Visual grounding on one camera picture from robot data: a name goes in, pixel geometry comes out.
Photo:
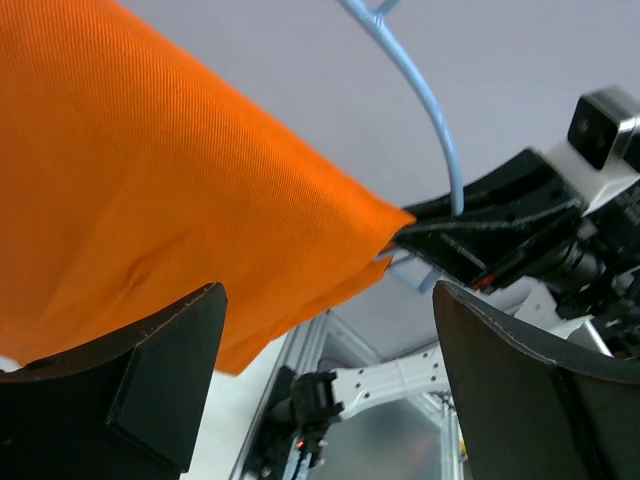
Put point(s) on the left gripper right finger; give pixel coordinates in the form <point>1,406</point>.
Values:
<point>530,404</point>

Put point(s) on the aluminium mounting rail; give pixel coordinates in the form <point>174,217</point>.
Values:
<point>334,407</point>

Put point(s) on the orange trousers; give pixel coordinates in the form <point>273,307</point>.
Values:
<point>132,176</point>

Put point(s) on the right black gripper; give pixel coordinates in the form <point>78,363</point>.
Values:
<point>510,215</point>

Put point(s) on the light blue hanger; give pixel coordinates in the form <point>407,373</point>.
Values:
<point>372,20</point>

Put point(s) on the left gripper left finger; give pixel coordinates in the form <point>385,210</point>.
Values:
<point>127,405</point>

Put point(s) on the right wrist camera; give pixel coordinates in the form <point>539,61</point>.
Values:
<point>600,145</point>

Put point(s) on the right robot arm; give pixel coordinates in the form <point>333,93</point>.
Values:
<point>537,319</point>

